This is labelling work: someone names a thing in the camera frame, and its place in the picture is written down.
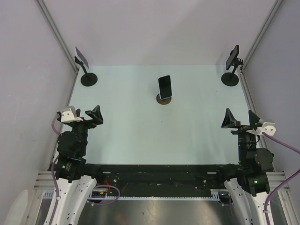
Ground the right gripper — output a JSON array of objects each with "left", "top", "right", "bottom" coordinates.
[{"left": 221, "top": 107, "right": 259, "bottom": 164}]

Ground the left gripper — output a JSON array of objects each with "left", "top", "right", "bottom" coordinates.
[{"left": 69, "top": 105, "right": 103, "bottom": 154}]

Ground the black phone stand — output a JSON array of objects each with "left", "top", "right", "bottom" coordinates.
[
  {"left": 221, "top": 57, "right": 244, "bottom": 87},
  {"left": 75, "top": 56, "right": 98, "bottom": 87}
]

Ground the rusty round phone stand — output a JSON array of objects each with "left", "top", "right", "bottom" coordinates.
[{"left": 156, "top": 94, "right": 172, "bottom": 105}]

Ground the blue-cased smartphone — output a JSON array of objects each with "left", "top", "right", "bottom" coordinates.
[{"left": 158, "top": 75, "right": 172, "bottom": 100}]

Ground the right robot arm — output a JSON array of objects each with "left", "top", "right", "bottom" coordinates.
[{"left": 216, "top": 109, "right": 276, "bottom": 225}]

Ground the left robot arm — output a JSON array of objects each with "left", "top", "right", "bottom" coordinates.
[{"left": 44, "top": 105, "right": 104, "bottom": 225}]

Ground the black smartphone on right stand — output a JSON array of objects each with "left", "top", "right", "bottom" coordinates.
[{"left": 225, "top": 45, "right": 239, "bottom": 70}]

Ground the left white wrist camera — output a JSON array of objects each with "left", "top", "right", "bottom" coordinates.
[{"left": 57, "top": 106, "right": 83, "bottom": 123}]

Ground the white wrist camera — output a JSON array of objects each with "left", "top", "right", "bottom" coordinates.
[
  {"left": 57, "top": 106, "right": 83, "bottom": 123},
  {"left": 247, "top": 122, "right": 276, "bottom": 136}
]

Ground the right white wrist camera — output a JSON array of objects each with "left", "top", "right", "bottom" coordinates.
[{"left": 247, "top": 122, "right": 276, "bottom": 136}]

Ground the white cable duct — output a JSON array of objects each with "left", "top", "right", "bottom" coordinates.
[{"left": 43, "top": 188, "right": 229, "bottom": 202}]

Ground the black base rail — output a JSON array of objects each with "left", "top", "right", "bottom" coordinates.
[{"left": 97, "top": 165, "right": 225, "bottom": 198}]

